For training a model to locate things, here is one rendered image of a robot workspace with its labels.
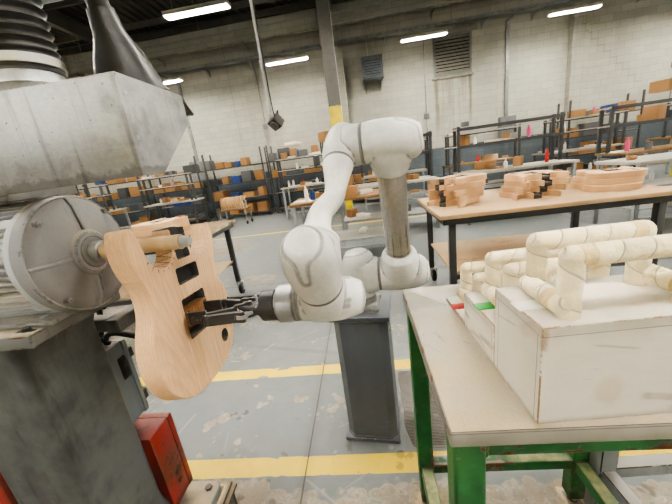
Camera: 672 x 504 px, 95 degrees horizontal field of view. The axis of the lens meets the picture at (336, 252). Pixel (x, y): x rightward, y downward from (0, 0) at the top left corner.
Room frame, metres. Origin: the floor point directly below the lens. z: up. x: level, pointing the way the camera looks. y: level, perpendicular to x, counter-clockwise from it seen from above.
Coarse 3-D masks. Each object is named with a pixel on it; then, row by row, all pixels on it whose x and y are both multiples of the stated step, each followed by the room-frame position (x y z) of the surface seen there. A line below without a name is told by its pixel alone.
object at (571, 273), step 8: (560, 264) 0.41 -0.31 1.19; (568, 264) 0.39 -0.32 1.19; (576, 264) 0.39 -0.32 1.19; (584, 264) 0.39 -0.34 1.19; (560, 272) 0.40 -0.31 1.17; (568, 272) 0.39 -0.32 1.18; (576, 272) 0.39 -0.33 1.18; (584, 272) 0.39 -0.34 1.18; (560, 280) 0.40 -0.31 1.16; (568, 280) 0.39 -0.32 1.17; (576, 280) 0.39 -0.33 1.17; (584, 280) 0.39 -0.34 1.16; (560, 288) 0.40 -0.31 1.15; (568, 288) 0.39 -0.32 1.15; (576, 288) 0.39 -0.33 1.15; (560, 296) 0.40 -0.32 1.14; (568, 296) 0.39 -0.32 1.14; (576, 296) 0.39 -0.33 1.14; (576, 304) 0.39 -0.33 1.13; (576, 312) 0.39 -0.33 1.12; (568, 320) 0.39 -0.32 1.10; (576, 320) 0.39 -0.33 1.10
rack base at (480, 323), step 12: (468, 300) 0.66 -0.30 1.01; (480, 300) 0.64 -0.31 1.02; (468, 312) 0.66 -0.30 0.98; (480, 312) 0.59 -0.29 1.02; (492, 312) 0.58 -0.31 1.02; (468, 324) 0.66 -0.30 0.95; (480, 324) 0.59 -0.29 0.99; (492, 324) 0.54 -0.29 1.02; (480, 336) 0.59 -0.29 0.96; (492, 336) 0.54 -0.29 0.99; (492, 348) 0.54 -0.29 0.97; (492, 360) 0.53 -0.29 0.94
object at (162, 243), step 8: (144, 240) 0.65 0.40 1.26; (152, 240) 0.64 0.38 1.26; (160, 240) 0.64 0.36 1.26; (168, 240) 0.64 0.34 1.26; (176, 240) 0.63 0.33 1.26; (104, 248) 0.65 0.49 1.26; (144, 248) 0.64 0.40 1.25; (152, 248) 0.64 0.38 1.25; (160, 248) 0.64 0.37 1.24; (168, 248) 0.64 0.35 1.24; (176, 248) 0.64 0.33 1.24; (104, 256) 0.66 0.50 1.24
